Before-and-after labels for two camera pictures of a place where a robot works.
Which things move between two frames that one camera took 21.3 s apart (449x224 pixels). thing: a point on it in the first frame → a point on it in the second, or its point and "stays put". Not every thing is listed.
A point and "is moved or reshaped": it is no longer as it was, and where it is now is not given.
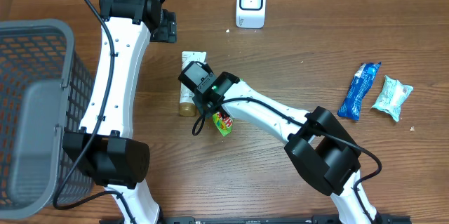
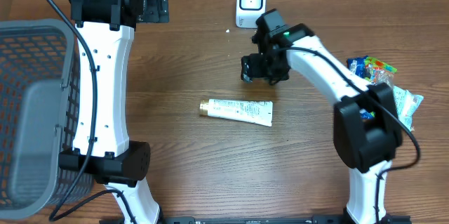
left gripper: x=168 y=31 → x=159 y=5
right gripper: x=207 y=113 → x=250 y=70
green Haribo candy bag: x=224 y=123 → x=377 y=71
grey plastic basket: x=46 y=88 stays put
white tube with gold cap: x=187 y=101 is moved or reshaped
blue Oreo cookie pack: x=361 y=83 is moved or reshaped
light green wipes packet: x=392 y=95 is moved or reshaped
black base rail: x=257 y=220 stays put
